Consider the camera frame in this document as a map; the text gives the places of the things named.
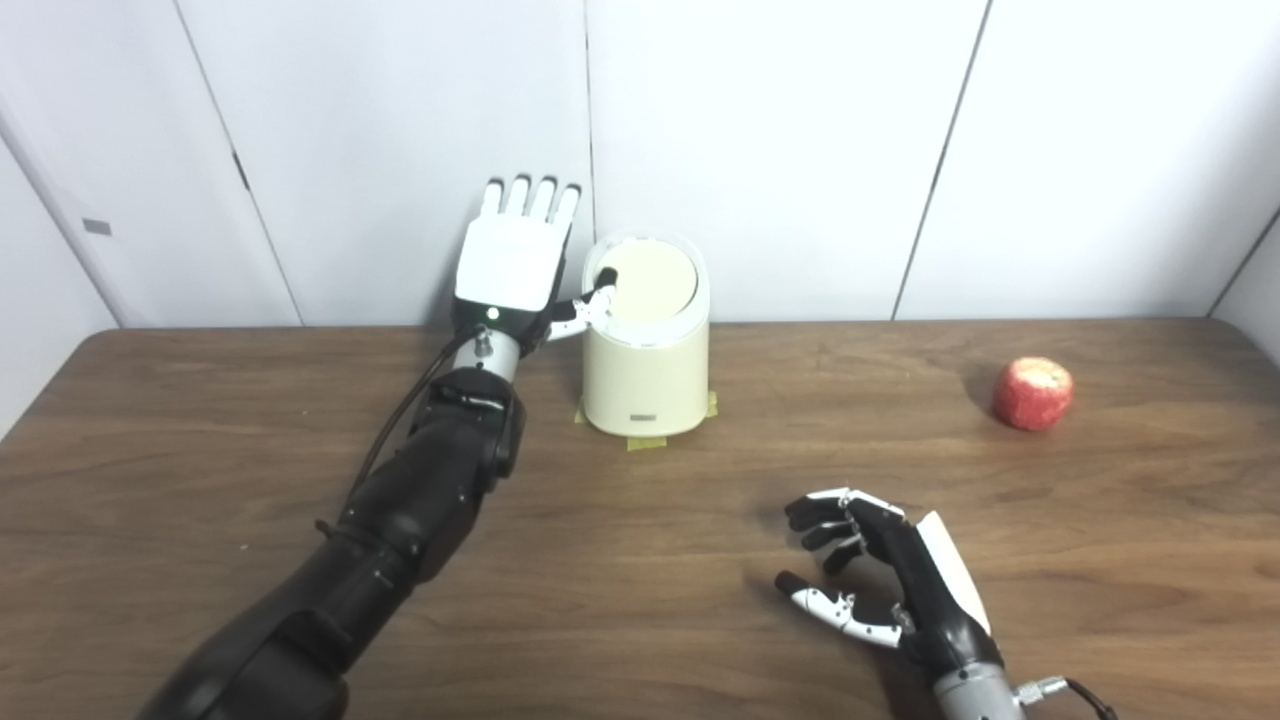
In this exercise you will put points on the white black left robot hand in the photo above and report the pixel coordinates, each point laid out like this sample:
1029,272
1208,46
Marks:
505,265

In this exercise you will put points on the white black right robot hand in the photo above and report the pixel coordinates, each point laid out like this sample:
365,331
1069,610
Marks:
935,600

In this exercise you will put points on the cream round bin lid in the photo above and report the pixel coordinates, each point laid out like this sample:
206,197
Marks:
655,280

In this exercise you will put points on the cream-colored bin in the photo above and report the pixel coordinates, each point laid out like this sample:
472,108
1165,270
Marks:
645,385

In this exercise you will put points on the red apple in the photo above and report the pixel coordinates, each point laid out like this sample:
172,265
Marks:
1032,395

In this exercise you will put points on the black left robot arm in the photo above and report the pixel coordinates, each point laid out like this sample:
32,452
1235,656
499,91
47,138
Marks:
410,510

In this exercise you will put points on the black wall panel hinge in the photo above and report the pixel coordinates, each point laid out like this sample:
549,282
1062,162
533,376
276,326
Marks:
241,171

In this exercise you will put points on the small grey wall label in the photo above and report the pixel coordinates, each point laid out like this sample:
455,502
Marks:
97,227

